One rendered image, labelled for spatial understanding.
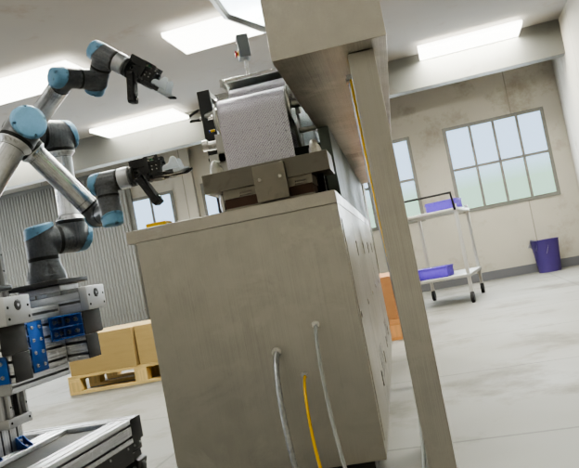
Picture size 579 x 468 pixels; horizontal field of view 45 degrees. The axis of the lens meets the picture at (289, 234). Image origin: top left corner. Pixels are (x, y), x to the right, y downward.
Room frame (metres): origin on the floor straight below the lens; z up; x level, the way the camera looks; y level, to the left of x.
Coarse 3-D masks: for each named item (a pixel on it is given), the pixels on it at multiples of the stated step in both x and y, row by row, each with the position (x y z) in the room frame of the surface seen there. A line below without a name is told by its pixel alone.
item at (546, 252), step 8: (536, 240) 9.33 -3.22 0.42; (544, 240) 9.01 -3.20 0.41; (552, 240) 9.01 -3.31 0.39; (536, 248) 9.09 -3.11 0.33; (544, 248) 9.03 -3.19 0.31; (552, 248) 9.02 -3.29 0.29; (536, 256) 9.13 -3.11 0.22; (544, 256) 9.05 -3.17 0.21; (552, 256) 9.02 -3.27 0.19; (536, 264) 9.20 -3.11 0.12; (544, 264) 9.07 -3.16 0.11; (552, 264) 9.03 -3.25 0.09; (560, 264) 9.11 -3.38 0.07; (544, 272) 9.10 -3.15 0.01
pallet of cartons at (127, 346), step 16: (144, 320) 6.42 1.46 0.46; (112, 336) 5.68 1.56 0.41; (128, 336) 5.65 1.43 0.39; (144, 336) 5.65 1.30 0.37; (112, 352) 5.68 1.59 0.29; (128, 352) 5.66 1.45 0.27; (144, 352) 5.66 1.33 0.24; (80, 368) 5.74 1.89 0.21; (96, 368) 5.71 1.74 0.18; (112, 368) 5.69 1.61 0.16; (128, 368) 5.67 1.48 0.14; (144, 368) 5.65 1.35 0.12; (80, 384) 5.73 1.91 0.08; (96, 384) 6.10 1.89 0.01; (112, 384) 5.76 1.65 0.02; (128, 384) 5.67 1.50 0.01
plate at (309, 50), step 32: (288, 0) 1.48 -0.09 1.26; (320, 0) 1.47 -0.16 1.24; (352, 0) 1.46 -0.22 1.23; (288, 32) 1.48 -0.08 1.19; (320, 32) 1.47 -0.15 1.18; (352, 32) 1.46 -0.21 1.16; (384, 32) 1.45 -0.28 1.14; (288, 64) 1.53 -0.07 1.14; (320, 64) 1.58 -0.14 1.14; (384, 64) 1.68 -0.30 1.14; (320, 96) 1.88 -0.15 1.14; (384, 96) 2.04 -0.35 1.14; (352, 128) 2.47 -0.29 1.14; (352, 160) 3.30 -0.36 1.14
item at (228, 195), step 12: (288, 180) 2.14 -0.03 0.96; (300, 180) 2.15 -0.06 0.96; (312, 180) 2.13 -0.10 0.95; (228, 192) 2.17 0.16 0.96; (240, 192) 2.17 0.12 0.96; (252, 192) 2.16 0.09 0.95; (300, 192) 2.14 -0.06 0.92; (312, 192) 2.13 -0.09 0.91; (228, 204) 2.17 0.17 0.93; (240, 204) 2.17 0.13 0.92; (252, 204) 2.16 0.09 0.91
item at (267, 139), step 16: (224, 128) 2.36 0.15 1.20; (240, 128) 2.35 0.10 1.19; (256, 128) 2.34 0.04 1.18; (272, 128) 2.33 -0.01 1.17; (288, 128) 2.33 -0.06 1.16; (224, 144) 2.36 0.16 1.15; (240, 144) 2.35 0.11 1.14; (256, 144) 2.34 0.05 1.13; (272, 144) 2.34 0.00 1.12; (288, 144) 2.33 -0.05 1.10; (240, 160) 2.35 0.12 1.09; (256, 160) 2.34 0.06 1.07; (272, 160) 2.34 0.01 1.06
